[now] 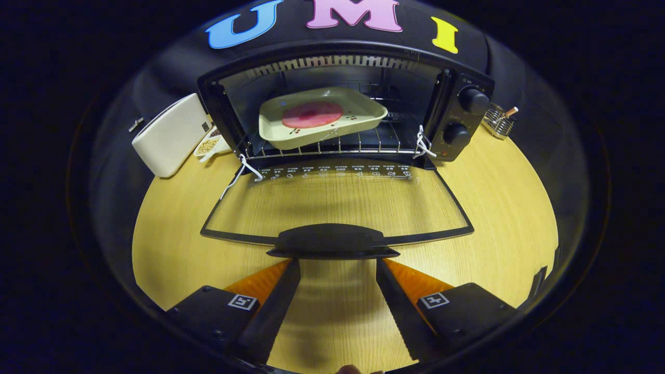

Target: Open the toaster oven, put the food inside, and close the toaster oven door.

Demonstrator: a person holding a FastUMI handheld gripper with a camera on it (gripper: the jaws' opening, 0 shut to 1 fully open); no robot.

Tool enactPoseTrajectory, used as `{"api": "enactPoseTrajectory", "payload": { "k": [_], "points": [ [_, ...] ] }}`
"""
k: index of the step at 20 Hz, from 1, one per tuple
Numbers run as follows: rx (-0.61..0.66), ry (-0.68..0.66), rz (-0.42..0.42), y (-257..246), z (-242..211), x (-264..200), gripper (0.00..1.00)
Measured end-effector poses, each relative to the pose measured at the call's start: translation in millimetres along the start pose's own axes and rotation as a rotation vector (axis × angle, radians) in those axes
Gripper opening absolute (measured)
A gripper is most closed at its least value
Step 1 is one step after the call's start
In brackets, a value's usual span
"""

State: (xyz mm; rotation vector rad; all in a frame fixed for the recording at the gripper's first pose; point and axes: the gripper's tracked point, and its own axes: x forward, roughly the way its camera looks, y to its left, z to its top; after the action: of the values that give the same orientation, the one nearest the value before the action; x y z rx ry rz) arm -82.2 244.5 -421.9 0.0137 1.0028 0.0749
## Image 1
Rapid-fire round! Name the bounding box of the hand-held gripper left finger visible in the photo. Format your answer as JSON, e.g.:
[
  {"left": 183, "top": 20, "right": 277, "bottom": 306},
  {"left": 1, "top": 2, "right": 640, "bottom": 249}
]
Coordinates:
[{"left": 166, "top": 259, "right": 302, "bottom": 366}]

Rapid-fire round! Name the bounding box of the cream square plate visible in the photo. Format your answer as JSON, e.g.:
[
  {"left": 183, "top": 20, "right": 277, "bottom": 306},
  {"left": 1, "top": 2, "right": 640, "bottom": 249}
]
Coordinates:
[{"left": 258, "top": 86, "right": 389, "bottom": 151}]

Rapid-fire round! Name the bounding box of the pink round food slice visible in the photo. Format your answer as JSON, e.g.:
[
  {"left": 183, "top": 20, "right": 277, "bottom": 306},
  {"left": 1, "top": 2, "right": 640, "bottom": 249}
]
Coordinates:
[{"left": 282, "top": 101, "right": 344, "bottom": 129}]

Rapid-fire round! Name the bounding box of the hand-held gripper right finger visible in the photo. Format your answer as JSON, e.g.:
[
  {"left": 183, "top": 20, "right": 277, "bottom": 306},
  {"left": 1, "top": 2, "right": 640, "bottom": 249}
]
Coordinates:
[{"left": 375, "top": 258, "right": 517, "bottom": 364}]

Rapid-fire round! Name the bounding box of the white cord loop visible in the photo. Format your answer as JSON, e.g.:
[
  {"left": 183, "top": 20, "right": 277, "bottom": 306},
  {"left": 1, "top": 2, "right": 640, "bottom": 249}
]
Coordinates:
[
  {"left": 219, "top": 154, "right": 264, "bottom": 201},
  {"left": 413, "top": 125, "right": 437, "bottom": 159}
]

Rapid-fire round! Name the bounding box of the black backdrop cloth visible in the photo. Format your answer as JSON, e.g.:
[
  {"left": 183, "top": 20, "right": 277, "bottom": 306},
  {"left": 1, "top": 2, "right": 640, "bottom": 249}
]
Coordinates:
[{"left": 91, "top": 0, "right": 588, "bottom": 208}]

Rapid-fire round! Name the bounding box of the metal oven rack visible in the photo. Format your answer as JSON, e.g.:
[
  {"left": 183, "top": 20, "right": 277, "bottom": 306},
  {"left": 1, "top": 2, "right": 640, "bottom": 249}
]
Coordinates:
[{"left": 242, "top": 122, "right": 429, "bottom": 159}]

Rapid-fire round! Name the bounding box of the black toaster oven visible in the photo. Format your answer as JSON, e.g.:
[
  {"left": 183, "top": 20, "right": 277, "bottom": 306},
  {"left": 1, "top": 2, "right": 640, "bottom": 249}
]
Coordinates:
[{"left": 196, "top": 42, "right": 495, "bottom": 260}]

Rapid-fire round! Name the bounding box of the small white dish of beans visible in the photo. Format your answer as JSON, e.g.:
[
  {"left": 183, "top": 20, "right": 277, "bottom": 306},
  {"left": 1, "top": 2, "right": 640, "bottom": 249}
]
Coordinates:
[{"left": 193, "top": 126, "right": 232, "bottom": 163}]

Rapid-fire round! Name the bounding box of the white bread toaster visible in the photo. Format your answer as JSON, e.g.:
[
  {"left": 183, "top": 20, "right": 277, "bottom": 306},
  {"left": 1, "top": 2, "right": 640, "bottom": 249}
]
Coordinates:
[{"left": 131, "top": 93, "right": 212, "bottom": 178}]

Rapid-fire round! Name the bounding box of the metal wire basket holder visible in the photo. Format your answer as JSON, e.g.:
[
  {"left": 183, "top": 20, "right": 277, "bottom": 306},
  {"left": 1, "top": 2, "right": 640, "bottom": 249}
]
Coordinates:
[{"left": 482, "top": 102, "right": 516, "bottom": 140}]

